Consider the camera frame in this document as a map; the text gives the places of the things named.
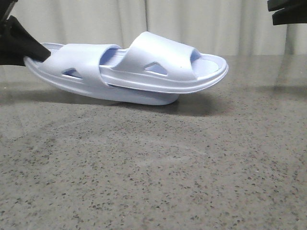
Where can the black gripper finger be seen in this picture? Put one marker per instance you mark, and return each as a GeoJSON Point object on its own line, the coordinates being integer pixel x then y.
{"type": "Point", "coordinates": [274, 5]}
{"type": "Point", "coordinates": [290, 16]}
{"type": "Point", "coordinates": [26, 43]}

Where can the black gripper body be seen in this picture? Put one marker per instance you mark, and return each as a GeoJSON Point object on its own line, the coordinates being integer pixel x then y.
{"type": "Point", "coordinates": [6, 7]}

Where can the light blue slipper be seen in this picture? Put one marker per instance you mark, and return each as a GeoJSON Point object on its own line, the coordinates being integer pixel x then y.
{"type": "Point", "coordinates": [75, 68]}
{"type": "Point", "coordinates": [157, 64]}

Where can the beige background curtain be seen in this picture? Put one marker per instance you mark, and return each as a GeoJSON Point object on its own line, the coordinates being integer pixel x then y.
{"type": "Point", "coordinates": [220, 27]}

